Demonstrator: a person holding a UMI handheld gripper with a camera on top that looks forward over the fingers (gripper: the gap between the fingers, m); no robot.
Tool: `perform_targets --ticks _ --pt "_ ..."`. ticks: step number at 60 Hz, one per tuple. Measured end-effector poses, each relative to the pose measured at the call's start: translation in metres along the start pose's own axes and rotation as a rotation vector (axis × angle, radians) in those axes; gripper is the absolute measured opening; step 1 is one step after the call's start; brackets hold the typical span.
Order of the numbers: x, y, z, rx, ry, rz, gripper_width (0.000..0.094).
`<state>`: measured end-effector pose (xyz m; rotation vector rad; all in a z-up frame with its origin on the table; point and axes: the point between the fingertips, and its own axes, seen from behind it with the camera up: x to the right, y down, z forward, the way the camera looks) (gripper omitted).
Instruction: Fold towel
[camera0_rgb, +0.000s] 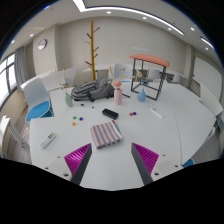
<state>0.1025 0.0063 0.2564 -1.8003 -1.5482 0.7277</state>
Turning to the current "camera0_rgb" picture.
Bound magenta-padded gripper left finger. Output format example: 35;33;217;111
41;143;93;186

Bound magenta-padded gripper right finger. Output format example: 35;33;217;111
130;142;183;186

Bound grey striped towel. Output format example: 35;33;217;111
89;120;125;150

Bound white remote control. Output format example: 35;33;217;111
39;132;57;150

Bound white rectangular block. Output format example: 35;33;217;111
150;107;164;119

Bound black rectangular case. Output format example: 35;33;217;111
101;108;120;121

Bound green vase with dried flowers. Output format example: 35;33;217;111
59;68;74;108

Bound blue vase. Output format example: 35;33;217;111
137;88;147;103

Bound pink vase with flowers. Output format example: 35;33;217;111
109;66;129;106

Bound grey backpack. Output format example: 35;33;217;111
70;77;115;103

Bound white chair with blue seat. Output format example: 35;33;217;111
23;77;54;123

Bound window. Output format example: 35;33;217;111
0;52;17;108

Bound grey curtain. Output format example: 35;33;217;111
13;45;27;88

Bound wooden coat rack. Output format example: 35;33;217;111
84;20;101;82

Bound recessed ceiling spotlights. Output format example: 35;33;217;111
10;10;196;44

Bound ceiling light strip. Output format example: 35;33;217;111
72;0;185;36

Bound black frame stand orange top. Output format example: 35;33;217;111
128;54;170;101

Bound round wall clock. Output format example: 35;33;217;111
37;38;48;51

